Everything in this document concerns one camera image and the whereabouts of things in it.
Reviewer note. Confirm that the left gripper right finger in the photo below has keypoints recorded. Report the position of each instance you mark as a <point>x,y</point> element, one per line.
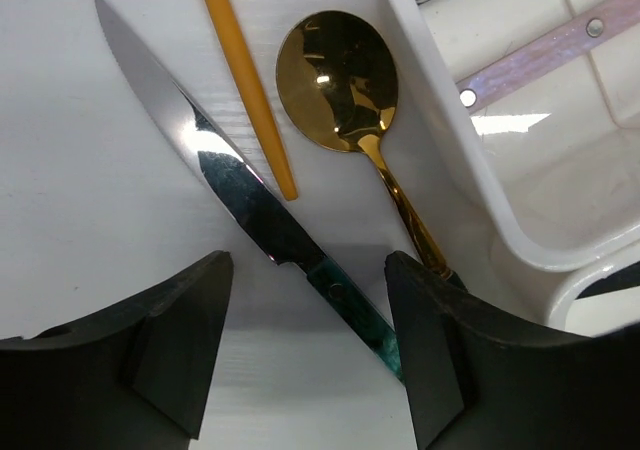
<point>478,377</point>

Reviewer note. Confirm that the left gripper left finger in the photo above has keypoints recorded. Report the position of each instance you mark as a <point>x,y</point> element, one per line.
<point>134,375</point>

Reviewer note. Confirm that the steel knife teal handle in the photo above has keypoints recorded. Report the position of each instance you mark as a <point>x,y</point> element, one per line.
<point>222,168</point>

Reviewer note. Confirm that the pink handled steak knife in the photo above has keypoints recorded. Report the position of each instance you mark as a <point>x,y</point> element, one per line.
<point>550,51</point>

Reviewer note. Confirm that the black measuring spoon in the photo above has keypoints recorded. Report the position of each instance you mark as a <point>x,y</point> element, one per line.
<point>626,278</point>

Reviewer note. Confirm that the white front utensil tray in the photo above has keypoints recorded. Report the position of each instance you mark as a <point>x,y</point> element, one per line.
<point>597,300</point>

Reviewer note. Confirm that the white utensil tray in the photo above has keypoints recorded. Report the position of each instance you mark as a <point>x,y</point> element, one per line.
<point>597,300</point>
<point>555,163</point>

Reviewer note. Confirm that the white back utensil tray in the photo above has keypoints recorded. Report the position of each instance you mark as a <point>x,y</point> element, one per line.
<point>555,163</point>

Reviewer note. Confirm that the orange plastic knife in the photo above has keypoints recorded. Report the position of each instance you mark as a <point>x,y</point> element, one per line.
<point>252,93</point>

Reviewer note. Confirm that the gold spoon teal handle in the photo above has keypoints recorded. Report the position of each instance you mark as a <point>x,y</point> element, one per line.
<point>338,84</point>

